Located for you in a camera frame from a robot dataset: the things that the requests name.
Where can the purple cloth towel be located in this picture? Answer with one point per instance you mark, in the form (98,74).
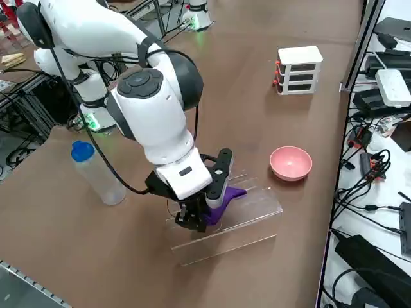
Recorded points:
(218,211)

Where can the black red connector box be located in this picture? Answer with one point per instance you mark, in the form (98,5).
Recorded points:
(359,138)

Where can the wooden blocks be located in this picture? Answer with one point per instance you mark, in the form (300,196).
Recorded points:
(14,60)

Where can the black power brick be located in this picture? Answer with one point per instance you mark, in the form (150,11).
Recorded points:
(369,102)

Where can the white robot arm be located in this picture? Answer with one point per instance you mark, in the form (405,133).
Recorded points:
(199,13)
(96,32)

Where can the pink bowl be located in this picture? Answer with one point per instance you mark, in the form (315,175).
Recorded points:
(290,163)

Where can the white mini drawer cabinet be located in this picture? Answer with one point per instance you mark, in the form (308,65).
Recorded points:
(300,54)

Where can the clear acrylic stepped rack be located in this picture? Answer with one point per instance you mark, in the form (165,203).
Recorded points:
(244,211)

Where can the black adapter orange plugs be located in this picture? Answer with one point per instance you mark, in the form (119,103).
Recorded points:
(369,163)

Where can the clear bottle blue cap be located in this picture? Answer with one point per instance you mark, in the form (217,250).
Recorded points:
(102,179)

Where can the black flat box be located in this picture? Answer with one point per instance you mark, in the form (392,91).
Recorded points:
(395,27)

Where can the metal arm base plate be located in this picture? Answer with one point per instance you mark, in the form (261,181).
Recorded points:
(126,110)

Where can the large white power strip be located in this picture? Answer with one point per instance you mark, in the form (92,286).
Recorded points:
(393,88)

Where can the aluminium camera post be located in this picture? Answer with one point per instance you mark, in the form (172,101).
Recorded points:
(363,41)

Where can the large black device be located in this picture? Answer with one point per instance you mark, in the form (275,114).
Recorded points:
(372,266)

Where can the aluminium table rail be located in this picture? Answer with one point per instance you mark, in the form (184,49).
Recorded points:
(29,282)

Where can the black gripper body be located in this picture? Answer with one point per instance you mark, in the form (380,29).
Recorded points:
(194,207)

